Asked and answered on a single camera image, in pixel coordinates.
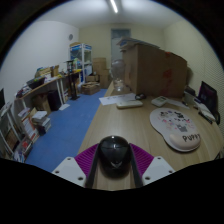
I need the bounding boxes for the large brown cardboard box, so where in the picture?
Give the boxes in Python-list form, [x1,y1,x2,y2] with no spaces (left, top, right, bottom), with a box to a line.
[120,41,189,99]

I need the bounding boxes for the black bin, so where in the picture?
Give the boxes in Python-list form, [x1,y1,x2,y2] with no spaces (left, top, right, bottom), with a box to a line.
[47,89,63,112]

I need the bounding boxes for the flat white remote control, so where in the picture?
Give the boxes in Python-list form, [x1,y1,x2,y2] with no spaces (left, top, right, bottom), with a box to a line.
[115,99,144,110]

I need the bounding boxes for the ceiling tube light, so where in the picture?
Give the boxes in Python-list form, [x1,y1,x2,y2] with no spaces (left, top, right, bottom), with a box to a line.
[109,0,120,14]

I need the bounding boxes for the black tablet screen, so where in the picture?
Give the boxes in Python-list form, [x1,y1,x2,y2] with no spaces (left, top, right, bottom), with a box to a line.
[198,80,219,113]

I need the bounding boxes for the grey door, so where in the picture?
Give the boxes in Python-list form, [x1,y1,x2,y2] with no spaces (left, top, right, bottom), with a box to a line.
[110,28,132,61]

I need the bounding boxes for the black marker pen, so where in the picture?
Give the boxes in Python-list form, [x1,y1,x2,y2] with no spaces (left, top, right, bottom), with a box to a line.
[198,110,214,125]

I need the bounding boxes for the black computer mouse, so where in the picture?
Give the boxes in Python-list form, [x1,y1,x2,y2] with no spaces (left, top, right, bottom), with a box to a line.
[97,134,132,179]

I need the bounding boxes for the black chair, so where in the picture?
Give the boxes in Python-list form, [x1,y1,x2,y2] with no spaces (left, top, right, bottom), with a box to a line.
[213,109,222,126]

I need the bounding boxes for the clear glass jar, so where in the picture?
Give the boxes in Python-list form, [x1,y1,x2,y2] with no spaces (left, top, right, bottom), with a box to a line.
[110,59,127,93]

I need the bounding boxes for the coiled black cable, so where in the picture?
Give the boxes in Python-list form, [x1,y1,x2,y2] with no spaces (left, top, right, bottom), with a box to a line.
[134,93,147,101]

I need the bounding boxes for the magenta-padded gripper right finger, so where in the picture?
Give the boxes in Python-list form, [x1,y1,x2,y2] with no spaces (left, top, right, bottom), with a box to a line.
[129,143,176,190]

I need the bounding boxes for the white printed mouse pad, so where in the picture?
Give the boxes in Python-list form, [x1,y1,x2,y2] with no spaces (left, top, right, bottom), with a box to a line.
[149,107,203,153]

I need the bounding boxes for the white remote with buttons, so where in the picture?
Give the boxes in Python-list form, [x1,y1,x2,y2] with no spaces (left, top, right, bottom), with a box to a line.
[150,95,169,108]

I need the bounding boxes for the open cardboard box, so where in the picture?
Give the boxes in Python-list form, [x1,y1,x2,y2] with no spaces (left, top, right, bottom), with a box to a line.
[81,82,101,96]

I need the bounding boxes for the stack of books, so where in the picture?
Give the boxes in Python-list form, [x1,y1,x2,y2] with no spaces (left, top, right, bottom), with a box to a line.
[31,110,53,136]

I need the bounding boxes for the black floor stand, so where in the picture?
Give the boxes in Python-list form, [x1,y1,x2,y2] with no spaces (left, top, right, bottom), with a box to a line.
[64,59,81,101]

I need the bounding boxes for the stacked cardboard boxes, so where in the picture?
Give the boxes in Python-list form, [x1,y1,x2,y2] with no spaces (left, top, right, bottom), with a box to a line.
[92,57,112,89]

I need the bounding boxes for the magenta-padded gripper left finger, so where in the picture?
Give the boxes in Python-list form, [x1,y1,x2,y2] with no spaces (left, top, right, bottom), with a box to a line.
[51,143,101,190]

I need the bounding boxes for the blue and white cabinet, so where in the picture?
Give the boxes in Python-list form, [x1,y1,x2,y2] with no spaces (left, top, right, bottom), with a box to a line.
[69,42,93,79]

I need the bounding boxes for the white notebook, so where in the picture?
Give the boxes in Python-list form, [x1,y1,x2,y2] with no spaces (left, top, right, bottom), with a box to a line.
[194,101,217,122]

